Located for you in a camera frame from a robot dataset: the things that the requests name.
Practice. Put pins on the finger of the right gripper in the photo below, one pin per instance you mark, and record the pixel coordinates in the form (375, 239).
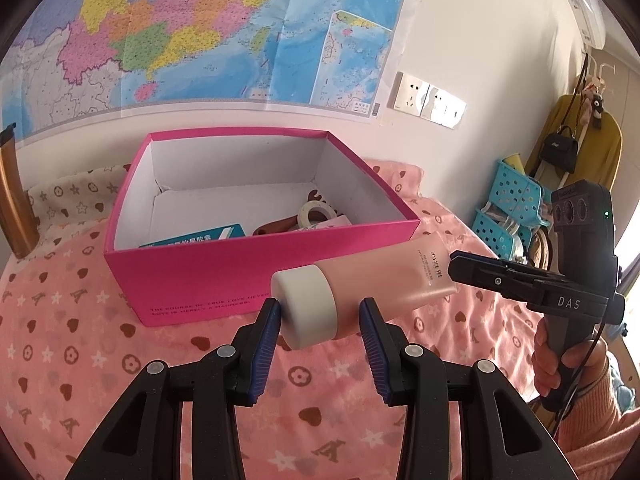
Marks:
(510, 280)
(480, 259)

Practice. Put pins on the pink cosmetic tube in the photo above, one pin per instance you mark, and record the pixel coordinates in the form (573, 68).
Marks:
(320, 302)

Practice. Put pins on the brown scissors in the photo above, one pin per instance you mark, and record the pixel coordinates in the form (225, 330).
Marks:
(289, 224)

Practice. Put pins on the white tape roll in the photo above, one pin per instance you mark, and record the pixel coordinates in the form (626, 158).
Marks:
(314, 211)

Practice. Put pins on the right pink sleeve forearm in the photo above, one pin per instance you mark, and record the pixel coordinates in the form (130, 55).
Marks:
(598, 440)

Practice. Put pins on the white air conditioner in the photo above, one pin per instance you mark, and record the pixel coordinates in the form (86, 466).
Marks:
(589, 18)

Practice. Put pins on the pink cardboard box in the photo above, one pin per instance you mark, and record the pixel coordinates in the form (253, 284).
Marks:
(185, 181)

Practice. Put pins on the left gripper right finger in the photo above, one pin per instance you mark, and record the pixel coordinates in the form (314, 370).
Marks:
(501, 438)

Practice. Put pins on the white wall socket panel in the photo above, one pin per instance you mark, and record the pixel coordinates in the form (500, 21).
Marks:
(415, 97)

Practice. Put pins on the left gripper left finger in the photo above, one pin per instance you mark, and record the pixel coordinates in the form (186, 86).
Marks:
(140, 437)

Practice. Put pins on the colourful wall map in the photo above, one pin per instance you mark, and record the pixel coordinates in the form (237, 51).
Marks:
(77, 59)

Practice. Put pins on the blue white small box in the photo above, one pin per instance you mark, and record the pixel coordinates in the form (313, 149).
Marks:
(210, 235)

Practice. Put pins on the blue plastic basket rack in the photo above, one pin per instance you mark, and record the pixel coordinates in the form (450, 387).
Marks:
(514, 211)

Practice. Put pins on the pink patterned bed sheet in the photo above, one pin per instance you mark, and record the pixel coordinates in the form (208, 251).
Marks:
(71, 345)

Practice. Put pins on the black handbag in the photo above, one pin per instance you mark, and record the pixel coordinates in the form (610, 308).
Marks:
(560, 149)

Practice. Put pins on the wooden bed post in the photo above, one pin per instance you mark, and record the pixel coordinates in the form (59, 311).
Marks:
(18, 221)

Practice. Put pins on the right hand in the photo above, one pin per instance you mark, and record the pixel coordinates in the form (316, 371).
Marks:
(546, 363)

